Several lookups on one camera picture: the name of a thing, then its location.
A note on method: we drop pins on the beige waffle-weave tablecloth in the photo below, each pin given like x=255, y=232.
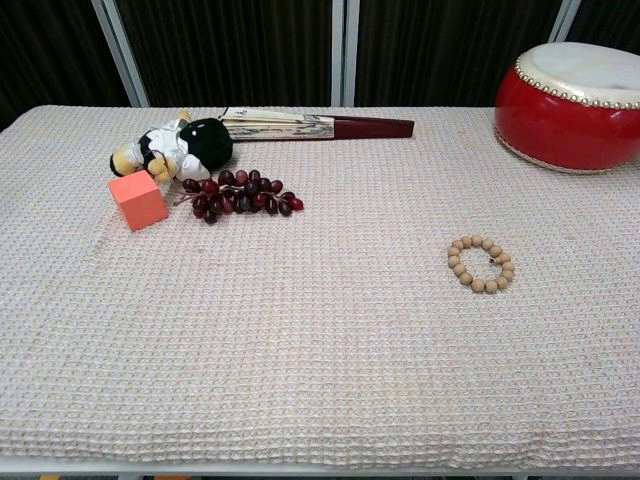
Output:
x=300, y=325

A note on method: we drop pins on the dark red plastic grape bunch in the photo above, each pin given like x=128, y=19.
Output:
x=240, y=195

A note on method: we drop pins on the black and white plush doll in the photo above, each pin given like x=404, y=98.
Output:
x=205, y=137

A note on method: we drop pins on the orange cube block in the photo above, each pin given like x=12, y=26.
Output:
x=137, y=200

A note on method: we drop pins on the dark corrugated partition panel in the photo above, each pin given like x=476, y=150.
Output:
x=225, y=50
x=45, y=50
x=615, y=20
x=450, y=50

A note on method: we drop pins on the red drum with white skin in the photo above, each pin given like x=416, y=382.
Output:
x=550, y=130

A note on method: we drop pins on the silver partition frame post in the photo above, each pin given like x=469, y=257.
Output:
x=122, y=55
x=345, y=50
x=567, y=20

